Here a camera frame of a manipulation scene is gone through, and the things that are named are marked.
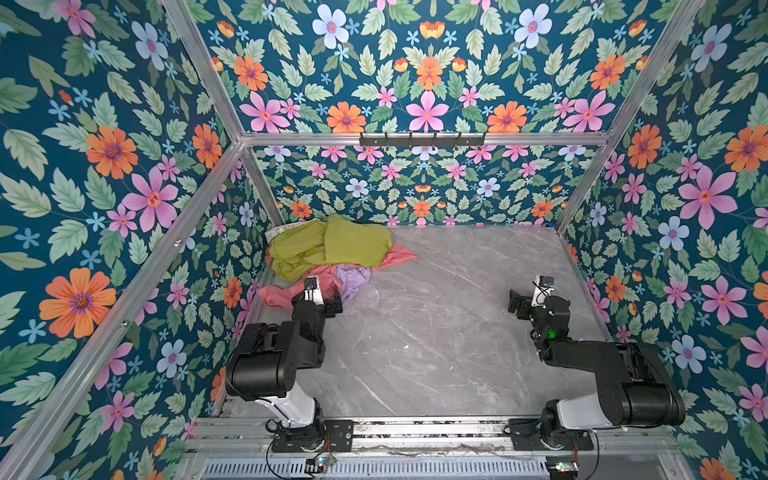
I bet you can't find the pink cloth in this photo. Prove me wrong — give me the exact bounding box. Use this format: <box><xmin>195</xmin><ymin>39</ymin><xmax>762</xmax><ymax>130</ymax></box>
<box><xmin>258</xmin><ymin>243</ymin><xmax>419</xmax><ymax>309</ymax></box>

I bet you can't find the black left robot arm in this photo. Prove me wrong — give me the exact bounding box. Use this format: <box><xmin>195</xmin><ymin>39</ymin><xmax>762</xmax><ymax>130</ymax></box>
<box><xmin>224</xmin><ymin>288</ymin><xmax>343</xmax><ymax>451</ymax></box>

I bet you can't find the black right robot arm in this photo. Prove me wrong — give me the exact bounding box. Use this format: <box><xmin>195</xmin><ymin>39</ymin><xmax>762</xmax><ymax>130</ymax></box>
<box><xmin>506</xmin><ymin>290</ymin><xmax>686</xmax><ymax>450</ymax></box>

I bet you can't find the lavender purple cloth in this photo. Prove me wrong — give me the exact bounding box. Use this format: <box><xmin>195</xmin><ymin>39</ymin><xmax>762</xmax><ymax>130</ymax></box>
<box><xmin>334</xmin><ymin>264</ymin><xmax>372</xmax><ymax>302</ymax></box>

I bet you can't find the yellow-green cloth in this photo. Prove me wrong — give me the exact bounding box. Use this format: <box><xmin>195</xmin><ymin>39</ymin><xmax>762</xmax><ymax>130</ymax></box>
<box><xmin>268</xmin><ymin>215</ymin><xmax>394</xmax><ymax>282</ymax></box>

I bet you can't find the white cloth under pile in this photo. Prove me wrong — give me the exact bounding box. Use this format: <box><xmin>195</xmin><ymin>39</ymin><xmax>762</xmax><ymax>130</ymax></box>
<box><xmin>264</xmin><ymin>219</ymin><xmax>326</xmax><ymax>244</ymax></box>

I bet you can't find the left green circuit board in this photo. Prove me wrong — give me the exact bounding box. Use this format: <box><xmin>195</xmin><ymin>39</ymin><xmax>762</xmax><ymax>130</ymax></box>
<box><xmin>305</xmin><ymin>452</ymin><xmax>337</xmax><ymax>474</ymax></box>

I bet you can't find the green circuit board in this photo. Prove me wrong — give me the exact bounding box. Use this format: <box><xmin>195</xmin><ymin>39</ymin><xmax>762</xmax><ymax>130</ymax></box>
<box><xmin>305</xmin><ymin>452</ymin><xmax>337</xmax><ymax>474</ymax></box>
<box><xmin>546</xmin><ymin>458</ymin><xmax>580</xmax><ymax>480</ymax></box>

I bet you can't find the right green circuit board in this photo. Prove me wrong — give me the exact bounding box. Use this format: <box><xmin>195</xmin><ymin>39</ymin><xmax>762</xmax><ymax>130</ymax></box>
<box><xmin>546</xmin><ymin>458</ymin><xmax>580</xmax><ymax>480</ymax></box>

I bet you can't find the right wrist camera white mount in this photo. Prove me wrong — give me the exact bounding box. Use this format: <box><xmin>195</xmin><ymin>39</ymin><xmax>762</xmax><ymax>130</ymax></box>
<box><xmin>531</xmin><ymin>275</ymin><xmax>555</xmax><ymax>307</ymax></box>

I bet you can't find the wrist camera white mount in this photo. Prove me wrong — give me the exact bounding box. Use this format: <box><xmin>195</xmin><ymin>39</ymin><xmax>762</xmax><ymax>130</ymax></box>
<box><xmin>531</xmin><ymin>275</ymin><xmax>555</xmax><ymax>307</ymax></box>
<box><xmin>303</xmin><ymin>276</ymin><xmax>324</xmax><ymax>305</ymax></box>

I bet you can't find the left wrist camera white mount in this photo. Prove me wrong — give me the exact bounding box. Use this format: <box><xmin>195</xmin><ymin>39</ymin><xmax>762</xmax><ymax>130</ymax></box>
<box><xmin>303</xmin><ymin>276</ymin><xmax>324</xmax><ymax>305</ymax></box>

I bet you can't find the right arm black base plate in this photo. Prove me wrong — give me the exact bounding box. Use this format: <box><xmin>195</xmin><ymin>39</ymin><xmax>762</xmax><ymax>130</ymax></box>
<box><xmin>503</xmin><ymin>419</ymin><xmax>595</xmax><ymax>451</ymax></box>

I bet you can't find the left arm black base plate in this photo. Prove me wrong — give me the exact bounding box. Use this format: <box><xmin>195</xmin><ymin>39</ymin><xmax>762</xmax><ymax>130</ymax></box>
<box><xmin>271</xmin><ymin>419</ymin><xmax>355</xmax><ymax>454</ymax></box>

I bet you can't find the black hook rail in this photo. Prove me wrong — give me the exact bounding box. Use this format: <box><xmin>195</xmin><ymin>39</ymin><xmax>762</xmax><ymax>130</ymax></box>
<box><xmin>358</xmin><ymin>132</ymin><xmax>486</xmax><ymax>148</ymax></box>

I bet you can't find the white perforated cable tray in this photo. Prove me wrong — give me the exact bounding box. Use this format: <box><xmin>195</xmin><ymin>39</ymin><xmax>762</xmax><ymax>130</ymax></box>
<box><xmin>200</xmin><ymin>457</ymin><xmax>550</xmax><ymax>479</ymax></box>

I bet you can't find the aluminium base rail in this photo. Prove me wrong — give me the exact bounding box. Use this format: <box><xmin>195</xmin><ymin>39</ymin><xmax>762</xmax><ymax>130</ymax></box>
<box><xmin>185</xmin><ymin>416</ymin><xmax>682</xmax><ymax>459</ymax></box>

